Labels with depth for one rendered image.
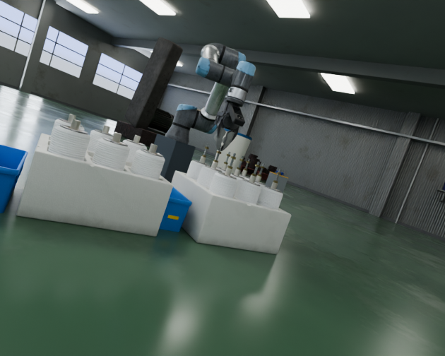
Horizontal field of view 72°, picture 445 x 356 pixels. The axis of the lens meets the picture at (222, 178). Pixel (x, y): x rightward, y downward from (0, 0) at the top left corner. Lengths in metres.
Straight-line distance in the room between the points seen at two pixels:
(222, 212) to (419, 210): 9.03
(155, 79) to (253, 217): 3.98
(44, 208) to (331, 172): 9.77
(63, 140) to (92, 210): 0.21
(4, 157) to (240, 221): 0.82
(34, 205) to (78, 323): 0.44
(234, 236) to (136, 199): 0.41
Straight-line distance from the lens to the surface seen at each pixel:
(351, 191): 10.15
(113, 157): 0.95
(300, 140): 10.87
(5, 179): 0.93
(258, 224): 1.20
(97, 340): 0.56
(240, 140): 5.40
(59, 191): 0.93
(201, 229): 1.08
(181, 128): 1.89
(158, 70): 4.95
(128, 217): 0.98
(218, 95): 1.81
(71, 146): 0.94
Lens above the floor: 0.34
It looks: 5 degrees down
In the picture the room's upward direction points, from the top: 19 degrees clockwise
